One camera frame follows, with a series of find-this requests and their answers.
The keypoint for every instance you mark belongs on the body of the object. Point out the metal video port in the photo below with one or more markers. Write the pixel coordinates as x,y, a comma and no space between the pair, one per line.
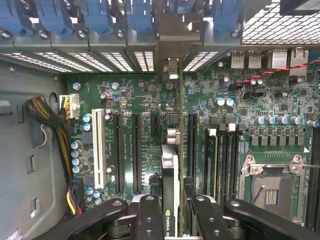
279,58

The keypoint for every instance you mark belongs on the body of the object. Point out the metal network port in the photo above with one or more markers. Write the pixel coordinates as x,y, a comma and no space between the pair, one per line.
298,62

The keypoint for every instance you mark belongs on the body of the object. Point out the green motherboard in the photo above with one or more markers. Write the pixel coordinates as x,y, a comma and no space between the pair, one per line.
225,90

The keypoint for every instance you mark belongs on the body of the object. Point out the thin metal locking lever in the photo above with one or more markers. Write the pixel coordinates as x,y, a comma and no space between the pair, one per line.
311,165
258,194

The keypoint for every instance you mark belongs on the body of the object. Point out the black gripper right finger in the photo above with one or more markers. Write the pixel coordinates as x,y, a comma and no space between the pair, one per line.
210,220

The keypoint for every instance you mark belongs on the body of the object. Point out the CPU socket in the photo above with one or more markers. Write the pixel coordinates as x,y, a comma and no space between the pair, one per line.
272,190

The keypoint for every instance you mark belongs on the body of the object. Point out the short black expansion slot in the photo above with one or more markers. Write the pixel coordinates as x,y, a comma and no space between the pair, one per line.
155,125

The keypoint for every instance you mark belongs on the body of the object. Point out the open black PC case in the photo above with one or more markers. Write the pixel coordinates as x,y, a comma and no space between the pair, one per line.
25,150

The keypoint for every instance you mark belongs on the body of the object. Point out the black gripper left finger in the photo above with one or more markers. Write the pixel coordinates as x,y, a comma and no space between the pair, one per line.
147,220

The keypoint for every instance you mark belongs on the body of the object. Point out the blue slot retainer clip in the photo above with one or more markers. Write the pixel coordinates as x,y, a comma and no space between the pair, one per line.
10,17
138,15
97,15
225,15
50,15

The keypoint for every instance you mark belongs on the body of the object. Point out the metal USB port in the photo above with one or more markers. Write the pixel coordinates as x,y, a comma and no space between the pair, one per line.
254,60
237,60

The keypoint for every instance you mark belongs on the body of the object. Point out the white PCI expansion slot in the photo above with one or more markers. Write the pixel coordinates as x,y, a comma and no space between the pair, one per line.
98,150

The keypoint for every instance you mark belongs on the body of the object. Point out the black RAM slot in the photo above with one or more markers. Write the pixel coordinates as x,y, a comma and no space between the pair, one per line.
221,162
236,162
313,175
229,162

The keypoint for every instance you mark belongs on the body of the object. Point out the RAM stick with white label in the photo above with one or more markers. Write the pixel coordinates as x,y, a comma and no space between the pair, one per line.
211,162

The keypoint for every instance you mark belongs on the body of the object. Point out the long black expansion slot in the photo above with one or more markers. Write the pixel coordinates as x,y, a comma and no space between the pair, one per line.
136,150
192,150
118,150

